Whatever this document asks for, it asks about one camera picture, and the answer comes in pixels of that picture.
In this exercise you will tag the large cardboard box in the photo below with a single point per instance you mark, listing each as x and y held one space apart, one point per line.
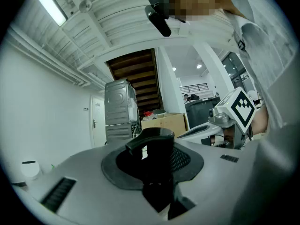
164 125

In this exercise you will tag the long ceiling light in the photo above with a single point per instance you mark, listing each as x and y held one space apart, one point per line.
50 6

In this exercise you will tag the black head-worn camera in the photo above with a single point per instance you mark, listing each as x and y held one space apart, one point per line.
159 22

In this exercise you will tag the person's right forearm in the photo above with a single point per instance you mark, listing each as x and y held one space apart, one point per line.
260 121

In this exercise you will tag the grey washing machine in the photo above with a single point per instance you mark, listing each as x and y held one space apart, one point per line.
119 132
117 102

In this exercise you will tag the red item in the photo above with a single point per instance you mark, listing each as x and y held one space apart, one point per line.
148 114

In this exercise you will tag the white ceiling pipes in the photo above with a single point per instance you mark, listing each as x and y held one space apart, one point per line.
58 64

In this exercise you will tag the person's head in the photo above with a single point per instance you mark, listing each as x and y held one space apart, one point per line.
192 1

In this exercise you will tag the white door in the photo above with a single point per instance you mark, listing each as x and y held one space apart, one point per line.
97 121

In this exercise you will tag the round ceiling detector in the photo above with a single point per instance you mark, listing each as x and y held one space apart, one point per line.
85 5

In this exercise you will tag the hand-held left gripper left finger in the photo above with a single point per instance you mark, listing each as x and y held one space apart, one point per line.
89 172

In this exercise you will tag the person's grey shirt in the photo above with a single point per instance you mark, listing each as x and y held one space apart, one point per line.
262 43

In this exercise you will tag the wooden staircase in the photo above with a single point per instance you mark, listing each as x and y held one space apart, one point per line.
138 74

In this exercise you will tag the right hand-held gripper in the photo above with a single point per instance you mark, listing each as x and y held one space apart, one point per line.
242 109

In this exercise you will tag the dark glass window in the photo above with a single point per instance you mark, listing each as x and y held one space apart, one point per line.
236 69

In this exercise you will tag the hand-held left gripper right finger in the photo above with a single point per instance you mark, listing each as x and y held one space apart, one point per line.
218 184

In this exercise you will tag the black railing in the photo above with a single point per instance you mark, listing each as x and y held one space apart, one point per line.
194 87

